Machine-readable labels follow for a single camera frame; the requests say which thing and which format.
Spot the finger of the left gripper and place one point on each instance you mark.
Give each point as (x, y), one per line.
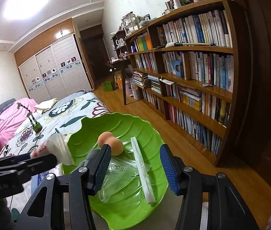
(35, 166)
(13, 160)

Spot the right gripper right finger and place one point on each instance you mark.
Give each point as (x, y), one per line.
(226, 207)

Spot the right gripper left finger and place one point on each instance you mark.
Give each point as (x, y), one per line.
(45, 208)

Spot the clear barcode plastic bag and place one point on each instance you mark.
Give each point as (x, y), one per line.
(122, 181)

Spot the orange makeup sponge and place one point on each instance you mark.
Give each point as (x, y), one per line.
(109, 139)

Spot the white paper towel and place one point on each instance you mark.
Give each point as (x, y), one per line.
(144, 177)

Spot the grey felt cloth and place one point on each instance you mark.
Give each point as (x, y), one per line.
(89, 159)

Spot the tissue pack blue label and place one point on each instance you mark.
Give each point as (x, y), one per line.
(37, 179)

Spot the pink blanket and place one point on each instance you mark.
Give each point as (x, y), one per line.
(12, 117)

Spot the striped giraffe toy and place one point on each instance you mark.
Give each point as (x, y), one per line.
(37, 127)

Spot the green leaf tray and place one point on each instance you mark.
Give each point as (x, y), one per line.
(121, 201)

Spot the white pillow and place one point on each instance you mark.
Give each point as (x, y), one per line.
(27, 123)

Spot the folded cream towel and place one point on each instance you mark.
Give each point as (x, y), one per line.
(45, 105)

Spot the floral bed sheet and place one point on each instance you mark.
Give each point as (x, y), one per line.
(65, 119)

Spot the green stool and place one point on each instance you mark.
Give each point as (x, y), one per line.
(108, 86)

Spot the white sliding wardrobe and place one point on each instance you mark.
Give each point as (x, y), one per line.
(54, 64)

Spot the dark wooden door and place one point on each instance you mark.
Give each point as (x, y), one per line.
(93, 41)

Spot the wooden bookshelf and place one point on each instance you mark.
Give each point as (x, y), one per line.
(191, 66)

